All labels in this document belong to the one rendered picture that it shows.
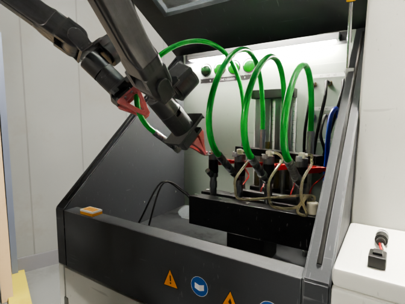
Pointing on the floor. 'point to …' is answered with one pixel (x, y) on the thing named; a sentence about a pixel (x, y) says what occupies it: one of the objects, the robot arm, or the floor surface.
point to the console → (379, 131)
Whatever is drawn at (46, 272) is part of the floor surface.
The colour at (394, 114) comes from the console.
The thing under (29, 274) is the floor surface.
